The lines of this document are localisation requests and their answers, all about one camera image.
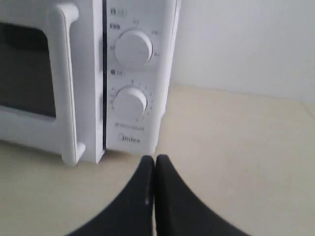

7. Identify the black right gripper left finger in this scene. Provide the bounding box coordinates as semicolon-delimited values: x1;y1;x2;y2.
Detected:
70;155;155;236

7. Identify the white microwave oven body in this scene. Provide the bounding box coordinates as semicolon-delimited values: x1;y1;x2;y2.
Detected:
103;0;181;154

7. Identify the white upper control knob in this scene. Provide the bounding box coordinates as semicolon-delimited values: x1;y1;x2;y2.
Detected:
115;29;153;70

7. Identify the white microwave door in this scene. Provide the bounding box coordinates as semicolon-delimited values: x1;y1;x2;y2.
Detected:
0;0;105;166

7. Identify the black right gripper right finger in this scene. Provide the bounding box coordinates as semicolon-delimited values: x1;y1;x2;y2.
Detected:
155;154;244;236

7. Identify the white control knob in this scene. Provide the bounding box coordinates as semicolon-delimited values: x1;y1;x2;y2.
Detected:
114;87;148;120
115;29;153;70

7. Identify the white lower control knob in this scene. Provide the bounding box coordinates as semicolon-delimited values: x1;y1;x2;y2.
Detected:
114;87;148;120

